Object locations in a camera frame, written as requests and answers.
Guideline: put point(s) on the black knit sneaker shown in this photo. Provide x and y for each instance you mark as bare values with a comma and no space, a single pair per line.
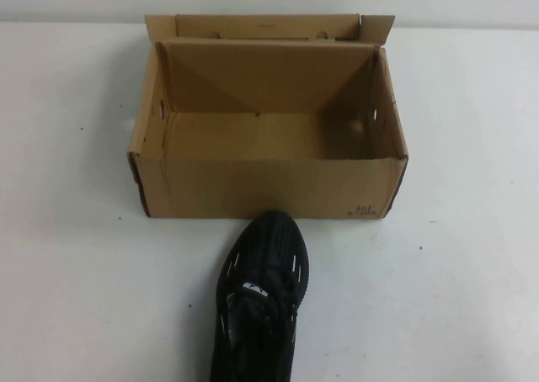
263,247

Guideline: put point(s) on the brown cardboard shoe box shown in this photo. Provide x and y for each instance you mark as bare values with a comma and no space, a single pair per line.
273,184

